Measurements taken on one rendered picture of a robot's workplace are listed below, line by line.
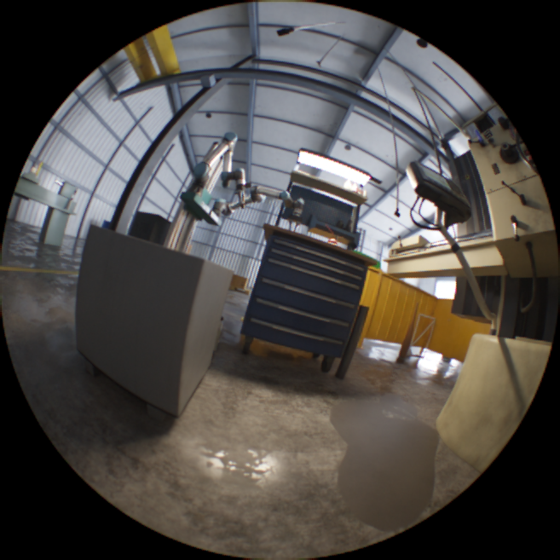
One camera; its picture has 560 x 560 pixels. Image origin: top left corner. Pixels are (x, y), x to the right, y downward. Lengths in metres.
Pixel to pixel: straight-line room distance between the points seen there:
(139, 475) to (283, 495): 0.38
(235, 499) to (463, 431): 1.00
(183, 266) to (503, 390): 1.30
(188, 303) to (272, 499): 0.58
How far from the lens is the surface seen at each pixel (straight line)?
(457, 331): 3.78
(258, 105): 9.99
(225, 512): 0.57
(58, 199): 4.56
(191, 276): 0.43
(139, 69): 8.18
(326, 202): 1.99
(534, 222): 1.17
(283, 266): 1.20
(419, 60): 8.32
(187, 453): 0.63
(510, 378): 1.06
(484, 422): 1.11
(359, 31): 8.03
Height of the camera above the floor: 0.55
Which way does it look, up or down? 2 degrees up
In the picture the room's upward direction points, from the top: 17 degrees clockwise
